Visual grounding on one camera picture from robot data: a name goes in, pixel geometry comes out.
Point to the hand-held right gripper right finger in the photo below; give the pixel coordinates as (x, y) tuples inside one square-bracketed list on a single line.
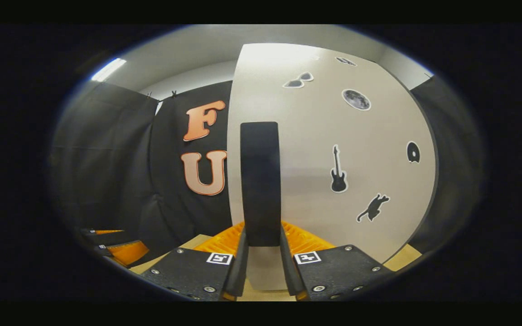
[(288, 267)]

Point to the white cabinet door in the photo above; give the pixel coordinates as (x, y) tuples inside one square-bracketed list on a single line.
[(306, 203)]

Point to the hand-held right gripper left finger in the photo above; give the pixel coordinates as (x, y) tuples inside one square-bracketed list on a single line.
[(239, 267)]

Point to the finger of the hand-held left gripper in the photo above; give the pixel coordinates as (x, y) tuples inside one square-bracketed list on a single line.
[(129, 253), (102, 239)]

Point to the ceiling light panel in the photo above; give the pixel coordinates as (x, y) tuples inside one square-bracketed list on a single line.
[(108, 69)]

